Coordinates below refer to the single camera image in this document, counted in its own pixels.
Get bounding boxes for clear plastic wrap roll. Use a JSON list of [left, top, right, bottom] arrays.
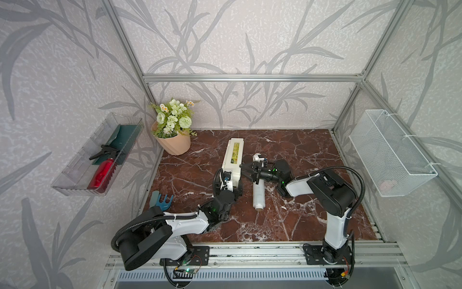
[[253, 167, 265, 211]]

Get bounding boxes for cream dispenser base tray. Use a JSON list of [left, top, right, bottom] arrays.
[[221, 138, 244, 189]]

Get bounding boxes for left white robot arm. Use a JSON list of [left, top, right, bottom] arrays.
[[111, 169, 243, 271]]

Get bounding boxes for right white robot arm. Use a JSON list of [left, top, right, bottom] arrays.
[[240, 155, 365, 266]]

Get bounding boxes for blue hand rake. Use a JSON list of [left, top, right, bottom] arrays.
[[156, 194, 174, 211]]

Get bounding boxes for teal garden trowel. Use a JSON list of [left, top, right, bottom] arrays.
[[149, 190, 160, 208]]

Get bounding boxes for terracotta flower pot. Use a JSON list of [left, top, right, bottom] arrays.
[[155, 133, 191, 155]]

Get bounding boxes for white green artificial flowers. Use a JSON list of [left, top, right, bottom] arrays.
[[150, 98, 197, 138]]

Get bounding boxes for red spray bottle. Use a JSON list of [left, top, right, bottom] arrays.
[[87, 144, 120, 194]]

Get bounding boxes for dark green folded cloth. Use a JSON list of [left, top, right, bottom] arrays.
[[90, 125, 141, 165]]

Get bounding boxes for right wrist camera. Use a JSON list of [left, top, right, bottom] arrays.
[[253, 153, 268, 167]]

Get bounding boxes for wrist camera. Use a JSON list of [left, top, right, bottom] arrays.
[[218, 169, 233, 191], [253, 153, 268, 167]]

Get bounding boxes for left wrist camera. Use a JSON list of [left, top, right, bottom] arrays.
[[218, 169, 233, 191]]

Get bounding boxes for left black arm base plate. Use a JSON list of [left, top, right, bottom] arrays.
[[160, 246, 211, 267]]

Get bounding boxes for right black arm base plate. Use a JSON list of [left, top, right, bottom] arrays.
[[302, 242, 355, 266]]

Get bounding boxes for white wire mesh basket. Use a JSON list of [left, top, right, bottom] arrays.
[[350, 110, 438, 197]]

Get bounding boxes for aluminium front rail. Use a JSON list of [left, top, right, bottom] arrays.
[[104, 241, 409, 270]]

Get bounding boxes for clear plastic wall shelf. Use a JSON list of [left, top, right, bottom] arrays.
[[51, 113, 144, 196]]

